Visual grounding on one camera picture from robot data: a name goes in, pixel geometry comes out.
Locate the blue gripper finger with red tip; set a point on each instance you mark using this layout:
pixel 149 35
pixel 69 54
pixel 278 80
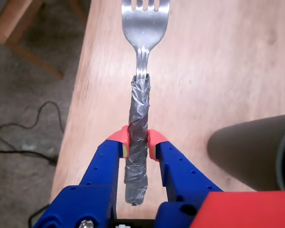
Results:
pixel 97 180
pixel 180 180

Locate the tall gray cup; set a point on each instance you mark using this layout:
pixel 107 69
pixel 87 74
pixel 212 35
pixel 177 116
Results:
pixel 247 152

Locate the red wrist camera mount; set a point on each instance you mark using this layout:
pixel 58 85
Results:
pixel 247 211

